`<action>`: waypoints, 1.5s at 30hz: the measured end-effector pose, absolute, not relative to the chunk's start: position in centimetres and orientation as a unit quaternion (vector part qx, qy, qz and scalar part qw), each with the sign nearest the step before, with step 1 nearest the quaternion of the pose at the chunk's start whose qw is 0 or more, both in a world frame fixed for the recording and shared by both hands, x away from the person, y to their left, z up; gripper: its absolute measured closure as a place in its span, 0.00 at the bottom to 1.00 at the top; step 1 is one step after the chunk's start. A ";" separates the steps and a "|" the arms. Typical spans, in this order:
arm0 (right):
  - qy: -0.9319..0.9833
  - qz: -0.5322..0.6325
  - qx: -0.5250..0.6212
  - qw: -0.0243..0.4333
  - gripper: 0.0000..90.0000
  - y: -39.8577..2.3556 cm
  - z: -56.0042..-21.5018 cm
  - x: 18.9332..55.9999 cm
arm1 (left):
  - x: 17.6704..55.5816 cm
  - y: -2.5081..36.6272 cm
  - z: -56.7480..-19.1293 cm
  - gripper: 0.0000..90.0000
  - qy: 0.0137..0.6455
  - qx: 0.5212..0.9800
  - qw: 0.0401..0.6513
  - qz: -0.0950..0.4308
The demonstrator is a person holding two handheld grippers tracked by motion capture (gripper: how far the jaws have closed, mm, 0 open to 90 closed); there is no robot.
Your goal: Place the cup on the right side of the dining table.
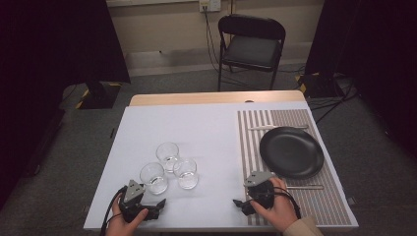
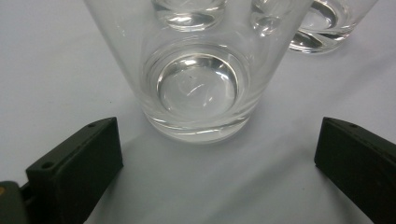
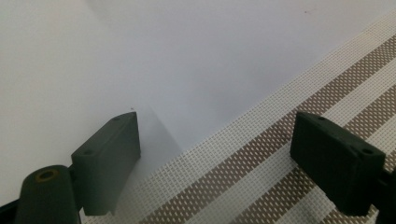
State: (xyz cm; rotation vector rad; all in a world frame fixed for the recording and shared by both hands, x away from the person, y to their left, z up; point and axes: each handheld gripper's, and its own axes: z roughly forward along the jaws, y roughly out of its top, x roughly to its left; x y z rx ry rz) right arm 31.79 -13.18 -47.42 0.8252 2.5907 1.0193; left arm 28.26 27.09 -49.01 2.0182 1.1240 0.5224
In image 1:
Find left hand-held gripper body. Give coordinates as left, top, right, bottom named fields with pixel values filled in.
left=118, top=179, right=156, bottom=224

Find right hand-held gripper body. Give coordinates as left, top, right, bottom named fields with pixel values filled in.
left=244, top=170, right=276, bottom=210

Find clear drinking glass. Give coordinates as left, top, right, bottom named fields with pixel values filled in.
left=155, top=142, right=181, bottom=174
left=172, top=157, right=200, bottom=190
left=140, top=161, right=169, bottom=196

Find person's right hand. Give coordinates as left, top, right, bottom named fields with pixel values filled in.
left=250, top=176, right=298, bottom=232

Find person's left hand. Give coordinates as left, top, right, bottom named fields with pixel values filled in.
left=105, top=196, right=149, bottom=236

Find silver knife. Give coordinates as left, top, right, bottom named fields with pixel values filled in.
left=286, top=185, right=325, bottom=191

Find black round plate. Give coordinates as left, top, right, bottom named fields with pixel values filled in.
left=259, top=126, right=325, bottom=180

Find striped grey placemat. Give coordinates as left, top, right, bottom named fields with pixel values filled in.
left=237, top=108, right=354, bottom=227

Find white table sheet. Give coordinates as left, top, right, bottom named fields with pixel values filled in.
left=83, top=100, right=359, bottom=230

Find black stand base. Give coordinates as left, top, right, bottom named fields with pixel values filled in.
left=77, top=81, right=122, bottom=110
left=296, top=72, right=346, bottom=99

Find black folding chair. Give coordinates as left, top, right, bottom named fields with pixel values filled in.
left=217, top=14, right=287, bottom=92

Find black curtain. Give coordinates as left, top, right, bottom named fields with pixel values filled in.
left=0, top=0, right=132, bottom=210
left=304, top=0, right=417, bottom=160

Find left hand-held gripper black cable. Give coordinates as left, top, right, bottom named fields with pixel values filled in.
left=99, top=186, right=128, bottom=236

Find hand-held gripper black cable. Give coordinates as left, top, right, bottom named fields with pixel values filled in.
left=273, top=186, right=302, bottom=220
left=99, top=186, right=128, bottom=236

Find right hand-held gripper black cable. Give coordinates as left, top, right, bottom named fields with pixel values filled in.
left=273, top=186, right=302, bottom=220

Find black floor cables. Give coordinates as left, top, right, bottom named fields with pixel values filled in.
left=308, top=77, right=359, bottom=125

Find black wall socket cable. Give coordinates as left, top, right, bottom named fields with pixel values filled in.
left=203, top=6, right=221, bottom=74

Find white wall socket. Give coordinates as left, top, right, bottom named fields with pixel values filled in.
left=199, top=0, right=222, bottom=13

